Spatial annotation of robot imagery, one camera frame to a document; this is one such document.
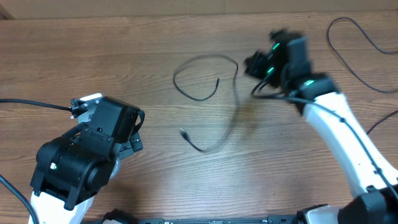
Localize black USB cable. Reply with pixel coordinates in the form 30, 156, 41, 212
172, 54, 242, 153

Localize black cable with thin plug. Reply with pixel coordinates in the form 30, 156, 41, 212
326, 17, 398, 135

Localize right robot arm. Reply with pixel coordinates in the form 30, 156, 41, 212
244, 29, 397, 223

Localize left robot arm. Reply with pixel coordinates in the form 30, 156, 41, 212
29, 93, 145, 223

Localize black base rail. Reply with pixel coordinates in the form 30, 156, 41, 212
138, 215, 299, 224

